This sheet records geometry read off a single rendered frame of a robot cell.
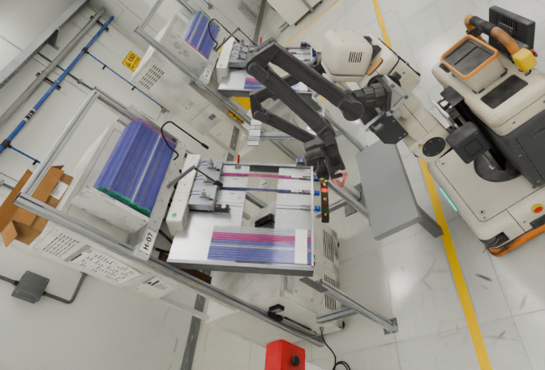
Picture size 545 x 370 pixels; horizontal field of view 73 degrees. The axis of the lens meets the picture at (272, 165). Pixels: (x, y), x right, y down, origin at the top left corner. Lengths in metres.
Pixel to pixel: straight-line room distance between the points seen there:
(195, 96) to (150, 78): 0.35
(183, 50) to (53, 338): 2.21
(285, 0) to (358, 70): 4.92
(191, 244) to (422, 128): 1.22
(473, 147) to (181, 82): 2.03
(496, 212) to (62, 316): 2.86
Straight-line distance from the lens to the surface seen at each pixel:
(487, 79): 1.73
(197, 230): 2.00
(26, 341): 3.16
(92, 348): 3.29
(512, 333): 2.13
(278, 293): 2.11
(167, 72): 2.91
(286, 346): 1.77
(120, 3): 5.02
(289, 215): 2.01
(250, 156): 3.29
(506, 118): 1.66
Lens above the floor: 1.96
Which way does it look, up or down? 29 degrees down
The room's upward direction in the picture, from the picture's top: 53 degrees counter-clockwise
